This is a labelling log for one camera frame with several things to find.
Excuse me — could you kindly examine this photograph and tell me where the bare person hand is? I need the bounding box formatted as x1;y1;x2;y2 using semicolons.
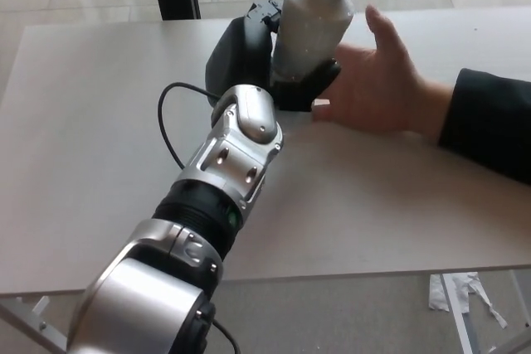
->
311;4;455;144

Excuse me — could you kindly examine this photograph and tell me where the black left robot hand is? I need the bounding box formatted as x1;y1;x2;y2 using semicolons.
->
205;0;343;114

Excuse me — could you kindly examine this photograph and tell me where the white plastic bottle with cap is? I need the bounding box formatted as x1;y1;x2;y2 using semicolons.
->
268;0;357;84

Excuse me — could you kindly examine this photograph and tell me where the dark sleeved person forearm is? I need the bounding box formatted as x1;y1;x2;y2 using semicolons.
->
437;67;531;186

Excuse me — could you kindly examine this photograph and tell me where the crumpled white paper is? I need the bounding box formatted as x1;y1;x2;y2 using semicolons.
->
427;271;509;329

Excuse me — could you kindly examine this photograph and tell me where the white table leg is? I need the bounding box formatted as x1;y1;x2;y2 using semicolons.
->
439;274;475;354
508;269;531;309

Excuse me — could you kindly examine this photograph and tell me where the black cable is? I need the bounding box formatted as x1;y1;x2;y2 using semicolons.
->
212;315;246;354
157;82;223;171

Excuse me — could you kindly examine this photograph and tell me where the white metal bracket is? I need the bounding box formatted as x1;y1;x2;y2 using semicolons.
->
29;294;53;320

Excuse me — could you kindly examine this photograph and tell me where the grey diagonal frame bar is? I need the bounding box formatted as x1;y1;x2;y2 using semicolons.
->
0;302;70;354

